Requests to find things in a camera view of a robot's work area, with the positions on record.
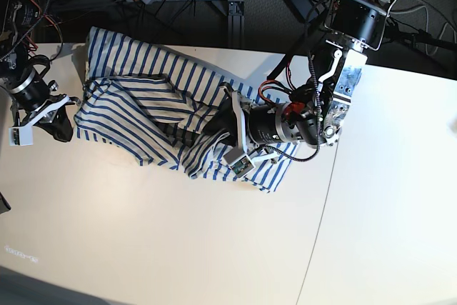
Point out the black tripod stand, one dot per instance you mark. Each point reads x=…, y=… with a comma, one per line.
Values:
x=393, y=33

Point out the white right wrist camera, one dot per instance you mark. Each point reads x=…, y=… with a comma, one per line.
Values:
x=21, y=136

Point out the blue white striped T-shirt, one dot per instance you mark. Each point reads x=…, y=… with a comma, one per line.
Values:
x=154, y=103

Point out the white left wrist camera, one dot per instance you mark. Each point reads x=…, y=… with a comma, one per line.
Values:
x=239, y=162

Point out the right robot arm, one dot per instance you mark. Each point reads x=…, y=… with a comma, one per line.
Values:
x=19, y=18

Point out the aluminium frame post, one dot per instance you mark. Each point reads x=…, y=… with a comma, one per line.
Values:
x=236, y=24

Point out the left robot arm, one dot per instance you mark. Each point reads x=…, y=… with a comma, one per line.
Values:
x=353, y=26

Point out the black object at left edge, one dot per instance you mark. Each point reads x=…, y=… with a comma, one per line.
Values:
x=4, y=205

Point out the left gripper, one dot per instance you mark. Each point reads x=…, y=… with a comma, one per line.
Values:
x=287, y=116

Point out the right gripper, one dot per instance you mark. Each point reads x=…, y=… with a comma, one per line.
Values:
x=43, y=107

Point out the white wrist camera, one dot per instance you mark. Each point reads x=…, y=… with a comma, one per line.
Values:
x=239, y=162
x=21, y=136

